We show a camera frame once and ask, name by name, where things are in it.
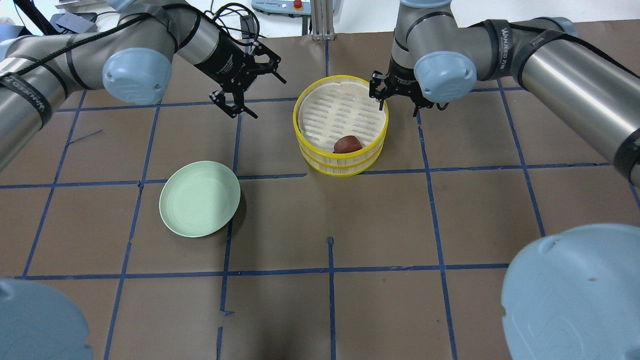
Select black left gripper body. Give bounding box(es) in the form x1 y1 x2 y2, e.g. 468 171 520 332
195 35 279 101

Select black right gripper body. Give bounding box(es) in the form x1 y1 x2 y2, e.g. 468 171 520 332
370 70 435 109

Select yellow bamboo steamer basket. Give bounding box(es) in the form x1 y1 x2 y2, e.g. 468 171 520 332
292 74 389 177

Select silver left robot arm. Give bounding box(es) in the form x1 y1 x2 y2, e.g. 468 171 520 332
0 0 284 168

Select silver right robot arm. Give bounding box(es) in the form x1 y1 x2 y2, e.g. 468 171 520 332
369 0 640 187

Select pale green round plate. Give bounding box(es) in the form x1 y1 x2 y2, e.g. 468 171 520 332
158 161 242 239

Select aluminium frame post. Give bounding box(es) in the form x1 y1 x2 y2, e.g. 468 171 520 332
301 0 339 41

